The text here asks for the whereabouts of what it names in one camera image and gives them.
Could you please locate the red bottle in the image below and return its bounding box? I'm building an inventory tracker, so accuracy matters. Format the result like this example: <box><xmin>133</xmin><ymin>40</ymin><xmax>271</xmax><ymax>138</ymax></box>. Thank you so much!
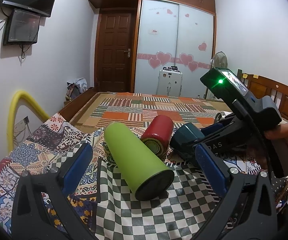
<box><xmin>140</xmin><ymin>115</ymin><xmax>173</xmax><ymax>161</ymax></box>

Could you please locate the yellow foam tube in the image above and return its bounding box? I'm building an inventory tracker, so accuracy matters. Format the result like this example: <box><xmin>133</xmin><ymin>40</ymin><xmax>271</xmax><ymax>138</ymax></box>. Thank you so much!
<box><xmin>6</xmin><ymin>90</ymin><xmax>49</xmax><ymax>153</ymax></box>

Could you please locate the white suitcase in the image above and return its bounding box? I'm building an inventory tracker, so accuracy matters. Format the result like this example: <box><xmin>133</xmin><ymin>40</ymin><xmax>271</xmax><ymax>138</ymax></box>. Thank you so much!
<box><xmin>156</xmin><ymin>66</ymin><xmax>183</xmax><ymax>97</ymax></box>

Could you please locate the dark teal ceramic cup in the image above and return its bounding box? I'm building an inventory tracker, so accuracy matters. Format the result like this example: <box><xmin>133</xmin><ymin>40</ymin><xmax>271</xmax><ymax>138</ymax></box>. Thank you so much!
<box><xmin>170</xmin><ymin>122</ymin><xmax>204</xmax><ymax>163</ymax></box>

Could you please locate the striped patchwork bed mat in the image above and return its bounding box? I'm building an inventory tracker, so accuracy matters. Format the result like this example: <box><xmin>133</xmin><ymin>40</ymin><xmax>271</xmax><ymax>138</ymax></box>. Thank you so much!
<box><xmin>70</xmin><ymin>92</ymin><xmax>230</xmax><ymax>133</ymax></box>

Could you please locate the clothes pile by door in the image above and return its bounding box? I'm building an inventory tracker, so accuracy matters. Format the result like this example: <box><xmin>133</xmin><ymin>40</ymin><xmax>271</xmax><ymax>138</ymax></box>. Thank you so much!
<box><xmin>65</xmin><ymin>77</ymin><xmax>88</xmax><ymax>101</ymax></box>

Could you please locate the wooden headboard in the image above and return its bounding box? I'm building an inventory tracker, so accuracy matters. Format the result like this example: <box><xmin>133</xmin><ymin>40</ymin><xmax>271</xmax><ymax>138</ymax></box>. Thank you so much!
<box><xmin>237</xmin><ymin>69</ymin><xmax>288</xmax><ymax>120</ymax></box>

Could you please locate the small black wall monitor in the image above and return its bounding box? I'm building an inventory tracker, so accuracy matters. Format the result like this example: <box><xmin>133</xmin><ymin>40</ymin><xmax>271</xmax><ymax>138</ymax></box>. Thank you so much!
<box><xmin>3</xmin><ymin>9</ymin><xmax>41</xmax><ymax>46</ymax></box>

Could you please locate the brown wooden door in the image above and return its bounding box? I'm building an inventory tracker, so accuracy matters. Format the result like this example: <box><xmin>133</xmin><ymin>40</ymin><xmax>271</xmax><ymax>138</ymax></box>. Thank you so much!
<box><xmin>94</xmin><ymin>8</ymin><xmax>135</xmax><ymax>92</ymax></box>

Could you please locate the frosted sliding wardrobe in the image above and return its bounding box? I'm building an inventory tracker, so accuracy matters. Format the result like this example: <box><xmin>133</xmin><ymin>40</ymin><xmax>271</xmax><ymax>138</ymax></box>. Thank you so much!
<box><xmin>134</xmin><ymin>0</ymin><xmax>215</xmax><ymax>98</ymax></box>

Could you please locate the lime green bottle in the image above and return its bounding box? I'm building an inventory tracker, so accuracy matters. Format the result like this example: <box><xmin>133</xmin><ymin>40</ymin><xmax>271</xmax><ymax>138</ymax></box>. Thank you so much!
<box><xmin>104</xmin><ymin>122</ymin><xmax>174</xmax><ymax>201</ymax></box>

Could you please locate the right hand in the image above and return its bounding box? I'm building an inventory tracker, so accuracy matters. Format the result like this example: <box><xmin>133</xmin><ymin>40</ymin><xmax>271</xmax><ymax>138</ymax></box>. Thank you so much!
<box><xmin>255</xmin><ymin>122</ymin><xmax>288</xmax><ymax>170</ymax></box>

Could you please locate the wooden bed frame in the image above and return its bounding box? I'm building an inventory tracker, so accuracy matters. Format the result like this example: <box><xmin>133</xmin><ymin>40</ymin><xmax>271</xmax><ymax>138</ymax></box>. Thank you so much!
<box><xmin>59</xmin><ymin>87</ymin><xmax>98</xmax><ymax>121</ymax></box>

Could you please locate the standing electric fan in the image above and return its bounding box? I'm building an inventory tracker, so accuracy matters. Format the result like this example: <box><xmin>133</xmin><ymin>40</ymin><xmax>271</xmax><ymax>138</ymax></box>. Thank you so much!
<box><xmin>205</xmin><ymin>51</ymin><xmax>229</xmax><ymax>99</ymax></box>

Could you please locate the camera box with screen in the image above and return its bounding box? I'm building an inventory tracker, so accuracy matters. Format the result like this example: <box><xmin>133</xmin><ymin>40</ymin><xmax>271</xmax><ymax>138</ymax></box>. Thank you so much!
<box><xmin>200</xmin><ymin>68</ymin><xmax>249</xmax><ymax>103</ymax></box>

